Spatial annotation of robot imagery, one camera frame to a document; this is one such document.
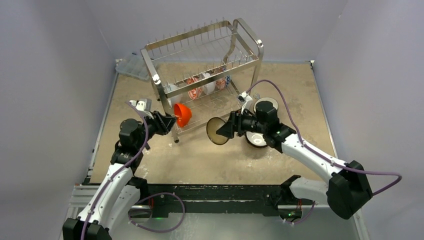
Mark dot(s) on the white bowl brown outside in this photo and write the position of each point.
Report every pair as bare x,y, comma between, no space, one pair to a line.
256,140

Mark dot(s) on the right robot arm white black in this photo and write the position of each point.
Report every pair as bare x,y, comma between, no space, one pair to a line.
344,186

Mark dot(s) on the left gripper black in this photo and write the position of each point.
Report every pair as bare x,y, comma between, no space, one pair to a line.
162,123

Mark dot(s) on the white bowl red patterned outside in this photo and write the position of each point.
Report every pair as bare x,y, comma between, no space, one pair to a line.
208,88

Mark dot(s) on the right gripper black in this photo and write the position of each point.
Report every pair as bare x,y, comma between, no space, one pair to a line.
234,122

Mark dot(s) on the stainless steel dish rack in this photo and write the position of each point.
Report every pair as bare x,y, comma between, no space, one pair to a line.
199,65

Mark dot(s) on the orange white floral bowl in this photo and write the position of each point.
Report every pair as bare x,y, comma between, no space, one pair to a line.
196,91

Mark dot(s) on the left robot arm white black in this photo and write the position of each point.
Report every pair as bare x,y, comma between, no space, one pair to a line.
120,188

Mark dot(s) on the orange diamond pattern bowl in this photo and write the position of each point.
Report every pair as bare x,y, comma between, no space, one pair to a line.
224,81

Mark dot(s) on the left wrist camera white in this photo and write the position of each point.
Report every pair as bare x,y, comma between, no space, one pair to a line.
143,106

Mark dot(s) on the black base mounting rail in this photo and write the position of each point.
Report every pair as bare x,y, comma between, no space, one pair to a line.
267,200

